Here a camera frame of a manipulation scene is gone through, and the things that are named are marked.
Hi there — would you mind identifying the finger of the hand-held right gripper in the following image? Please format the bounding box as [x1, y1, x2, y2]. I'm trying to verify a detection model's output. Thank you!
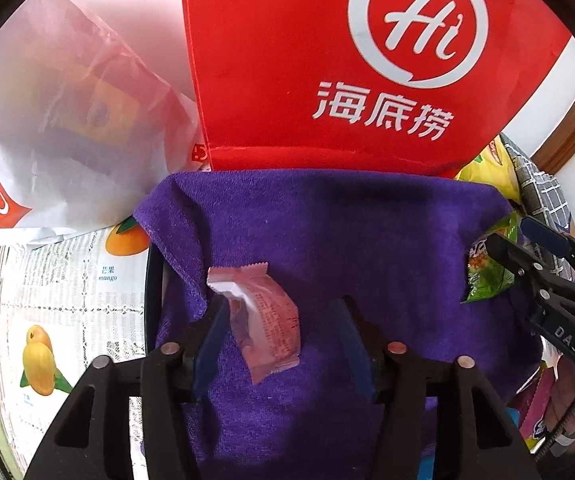
[485, 234, 565, 318]
[520, 216, 575, 291]

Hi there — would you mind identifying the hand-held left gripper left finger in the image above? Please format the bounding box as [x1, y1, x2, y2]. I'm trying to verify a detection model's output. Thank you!
[27, 292, 231, 480]

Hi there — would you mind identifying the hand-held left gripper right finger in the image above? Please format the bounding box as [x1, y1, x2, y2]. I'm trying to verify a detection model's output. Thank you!
[335, 296, 541, 480]

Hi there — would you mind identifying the green snack packet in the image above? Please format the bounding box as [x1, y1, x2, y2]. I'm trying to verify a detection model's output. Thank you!
[460, 212, 523, 304]

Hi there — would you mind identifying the grey checked folded box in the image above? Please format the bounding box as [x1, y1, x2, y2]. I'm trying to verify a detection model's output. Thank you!
[500, 132, 575, 236]

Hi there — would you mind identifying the pink striped snack packet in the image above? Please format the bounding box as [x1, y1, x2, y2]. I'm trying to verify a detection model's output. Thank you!
[517, 370, 561, 456]

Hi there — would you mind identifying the yellow chip bag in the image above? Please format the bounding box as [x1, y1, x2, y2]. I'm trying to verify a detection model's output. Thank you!
[455, 135, 521, 206]

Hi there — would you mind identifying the purple towel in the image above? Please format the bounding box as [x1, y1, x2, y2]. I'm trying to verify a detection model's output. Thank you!
[134, 169, 543, 480]

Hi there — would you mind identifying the fruit print tablecloth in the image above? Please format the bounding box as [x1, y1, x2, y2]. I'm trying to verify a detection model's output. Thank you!
[0, 215, 168, 480]

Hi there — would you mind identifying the white plastic bag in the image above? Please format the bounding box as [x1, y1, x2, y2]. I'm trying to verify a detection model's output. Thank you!
[0, 0, 213, 246]

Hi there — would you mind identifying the red paper bag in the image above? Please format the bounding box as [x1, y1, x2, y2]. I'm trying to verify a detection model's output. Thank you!
[180, 0, 573, 181]

